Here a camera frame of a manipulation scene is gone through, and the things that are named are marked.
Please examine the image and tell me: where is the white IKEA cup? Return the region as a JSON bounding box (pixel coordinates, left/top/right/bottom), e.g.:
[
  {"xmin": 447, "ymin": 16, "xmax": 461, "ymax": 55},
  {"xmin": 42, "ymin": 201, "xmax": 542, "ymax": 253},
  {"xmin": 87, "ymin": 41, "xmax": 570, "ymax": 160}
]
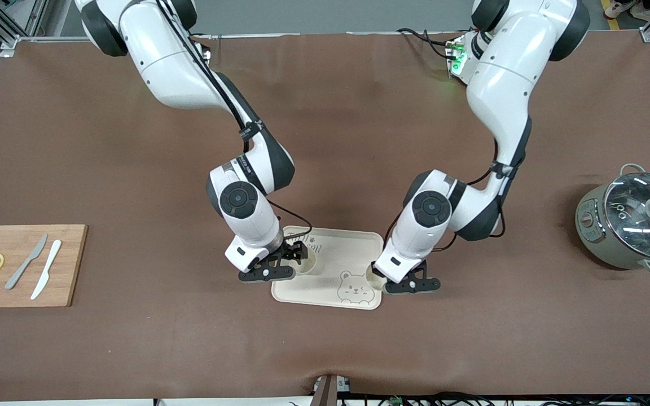
[
  {"xmin": 293, "ymin": 247, "xmax": 318, "ymax": 276},
  {"xmin": 366, "ymin": 262, "xmax": 389, "ymax": 292}
]

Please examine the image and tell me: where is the cream bear print tray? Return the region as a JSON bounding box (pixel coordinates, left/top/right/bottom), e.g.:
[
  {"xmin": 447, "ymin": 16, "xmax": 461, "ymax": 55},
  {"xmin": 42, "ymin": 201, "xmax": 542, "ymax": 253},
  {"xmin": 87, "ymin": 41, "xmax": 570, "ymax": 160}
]
[{"xmin": 271, "ymin": 226, "xmax": 385, "ymax": 311}]

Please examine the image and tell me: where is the brown table cover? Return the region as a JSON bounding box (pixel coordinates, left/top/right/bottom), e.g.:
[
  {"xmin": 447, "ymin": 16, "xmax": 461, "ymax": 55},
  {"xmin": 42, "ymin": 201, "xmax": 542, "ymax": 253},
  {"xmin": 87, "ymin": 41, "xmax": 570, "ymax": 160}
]
[{"xmin": 0, "ymin": 31, "xmax": 650, "ymax": 402}]

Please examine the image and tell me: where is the wooden cutting board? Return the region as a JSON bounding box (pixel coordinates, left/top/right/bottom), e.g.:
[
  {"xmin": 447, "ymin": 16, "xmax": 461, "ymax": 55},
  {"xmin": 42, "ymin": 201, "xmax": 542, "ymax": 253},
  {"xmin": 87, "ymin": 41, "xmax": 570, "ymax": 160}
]
[{"xmin": 0, "ymin": 224, "xmax": 89, "ymax": 308}]

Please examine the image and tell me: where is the grey pot with glass lid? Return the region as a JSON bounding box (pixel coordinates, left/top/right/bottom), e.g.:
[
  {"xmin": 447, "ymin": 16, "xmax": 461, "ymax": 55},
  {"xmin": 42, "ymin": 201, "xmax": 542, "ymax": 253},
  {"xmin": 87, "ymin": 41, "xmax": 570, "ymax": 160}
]
[{"xmin": 575, "ymin": 164, "xmax": 650, "ymax": 276}]

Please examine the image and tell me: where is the white plastic knife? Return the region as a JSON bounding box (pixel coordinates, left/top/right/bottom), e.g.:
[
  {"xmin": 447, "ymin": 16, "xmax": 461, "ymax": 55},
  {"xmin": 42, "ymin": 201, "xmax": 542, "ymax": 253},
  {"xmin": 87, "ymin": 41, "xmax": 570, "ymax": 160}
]
[{"xmin": 30, "ymin": 240, "xmax": 63, "ymax": 301}]

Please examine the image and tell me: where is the grey plastic knife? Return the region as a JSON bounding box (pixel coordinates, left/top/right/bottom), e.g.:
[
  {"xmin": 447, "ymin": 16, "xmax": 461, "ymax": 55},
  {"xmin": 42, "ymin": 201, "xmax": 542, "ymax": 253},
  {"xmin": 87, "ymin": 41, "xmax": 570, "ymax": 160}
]
[{"xmin": 5, "ymin": 234, "xmax": 48, "ymax": 290}]

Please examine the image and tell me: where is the glass pot lid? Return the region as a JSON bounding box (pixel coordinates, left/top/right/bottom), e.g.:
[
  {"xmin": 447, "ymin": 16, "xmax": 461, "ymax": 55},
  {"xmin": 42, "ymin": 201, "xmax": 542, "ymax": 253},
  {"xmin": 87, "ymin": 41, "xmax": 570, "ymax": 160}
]
[{"xmin": 604, "ymin": 172, "xmax": 650, "ymax": 260}]

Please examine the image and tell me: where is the white red shoe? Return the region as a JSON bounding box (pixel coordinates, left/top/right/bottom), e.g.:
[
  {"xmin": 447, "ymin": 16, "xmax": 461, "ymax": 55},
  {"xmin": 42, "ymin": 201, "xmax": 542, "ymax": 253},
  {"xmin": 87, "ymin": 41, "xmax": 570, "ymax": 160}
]
[{"xmin": 604, "ymin": 0, "xmax": 637, "ymax": 17}]

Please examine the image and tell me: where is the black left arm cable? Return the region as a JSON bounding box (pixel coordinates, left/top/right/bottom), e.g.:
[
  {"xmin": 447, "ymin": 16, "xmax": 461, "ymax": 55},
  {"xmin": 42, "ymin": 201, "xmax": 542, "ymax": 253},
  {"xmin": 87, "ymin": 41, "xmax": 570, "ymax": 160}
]
[{"xmin": 384, "ymin": 133, "xmax": 524, "ymax": 254}]

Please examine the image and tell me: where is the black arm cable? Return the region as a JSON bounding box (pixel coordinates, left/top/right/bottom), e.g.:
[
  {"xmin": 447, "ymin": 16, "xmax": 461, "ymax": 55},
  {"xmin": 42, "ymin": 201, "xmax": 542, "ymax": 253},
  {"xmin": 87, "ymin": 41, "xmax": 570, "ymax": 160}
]
[
  {"xmin": 384, "ymin": 133, "xmax": 524, "ymax": 254},
  {"xmin": 156, "ymin": 0, "xmax": 314, "ymax": 242}
]

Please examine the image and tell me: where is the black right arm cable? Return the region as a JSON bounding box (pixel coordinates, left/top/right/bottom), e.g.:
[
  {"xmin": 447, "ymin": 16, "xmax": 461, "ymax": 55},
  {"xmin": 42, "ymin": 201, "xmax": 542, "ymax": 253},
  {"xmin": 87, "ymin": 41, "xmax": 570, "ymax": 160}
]
[{"xmin": 156, "ymin": 0, "xmax": 314, "ymax": 242}]

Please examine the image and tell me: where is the black base cable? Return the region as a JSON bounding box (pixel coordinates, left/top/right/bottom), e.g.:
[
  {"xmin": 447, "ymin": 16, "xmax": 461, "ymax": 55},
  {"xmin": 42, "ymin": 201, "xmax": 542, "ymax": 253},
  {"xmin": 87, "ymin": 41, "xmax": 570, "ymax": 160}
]
[{"xmin": 397, "ymin": 27, "xmax": 467, "ymax": 60}]

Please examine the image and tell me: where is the aluminium frame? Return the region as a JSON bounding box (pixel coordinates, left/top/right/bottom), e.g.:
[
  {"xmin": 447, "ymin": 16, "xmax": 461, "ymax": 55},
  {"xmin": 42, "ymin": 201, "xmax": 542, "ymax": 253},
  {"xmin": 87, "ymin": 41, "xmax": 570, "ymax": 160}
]
[{"xmin": 0, "ymin": 0, "xmax": 86, "ymax": 57}]

